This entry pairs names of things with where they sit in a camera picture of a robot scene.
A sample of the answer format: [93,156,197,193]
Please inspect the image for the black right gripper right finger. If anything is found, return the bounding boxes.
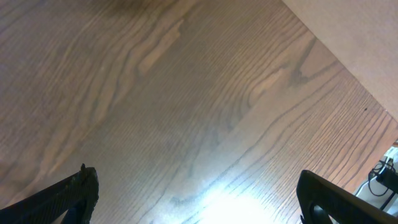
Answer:
[296,170,397,224]

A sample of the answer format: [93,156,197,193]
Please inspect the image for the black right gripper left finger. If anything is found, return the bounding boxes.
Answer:
[1,164,99,224]

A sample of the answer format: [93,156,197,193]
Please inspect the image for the black cables under table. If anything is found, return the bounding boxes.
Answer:
[368,157,398,211]

